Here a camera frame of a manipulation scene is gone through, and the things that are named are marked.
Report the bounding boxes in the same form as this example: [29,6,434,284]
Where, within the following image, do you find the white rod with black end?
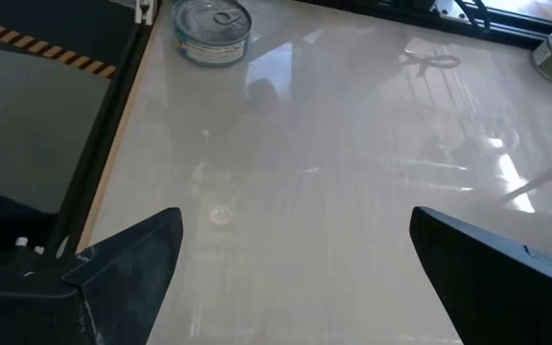
[499,152,552,203]

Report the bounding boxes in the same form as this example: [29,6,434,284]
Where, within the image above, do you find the white glossy table sheet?
[77,0,552,345]

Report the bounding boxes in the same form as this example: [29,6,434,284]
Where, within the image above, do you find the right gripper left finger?
[61,206,185,345]

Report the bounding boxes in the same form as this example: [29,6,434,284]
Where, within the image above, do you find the teal and yellow labelled can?
[171,0,253,69]

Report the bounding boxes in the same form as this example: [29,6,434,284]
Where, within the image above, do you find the white plastic clip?
[133,0,156,26]

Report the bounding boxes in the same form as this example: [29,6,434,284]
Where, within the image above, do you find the yellow black hazard tape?
[0,13,118,81]

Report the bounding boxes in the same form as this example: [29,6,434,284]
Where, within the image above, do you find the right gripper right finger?
[408,205,552,345]

